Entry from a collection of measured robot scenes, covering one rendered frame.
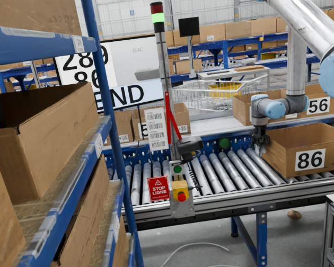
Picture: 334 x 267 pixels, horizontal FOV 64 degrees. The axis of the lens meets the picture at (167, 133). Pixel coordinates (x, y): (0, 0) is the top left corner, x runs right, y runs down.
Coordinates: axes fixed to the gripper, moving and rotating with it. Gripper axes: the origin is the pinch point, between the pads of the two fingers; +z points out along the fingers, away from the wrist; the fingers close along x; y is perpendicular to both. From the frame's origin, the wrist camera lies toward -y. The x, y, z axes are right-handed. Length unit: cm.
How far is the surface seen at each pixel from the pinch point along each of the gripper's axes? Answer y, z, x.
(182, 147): 37, -27, -49
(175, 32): -480, -89, 7
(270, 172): 14.4, 5.5, 0.8
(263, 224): 29.7, 27.0, -9.8
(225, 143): -21.3, -1.1, -14.9
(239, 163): -1.4, 5.3, -11.8
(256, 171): 10.5, 5.4, -5.5
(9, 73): -477, -50, -367
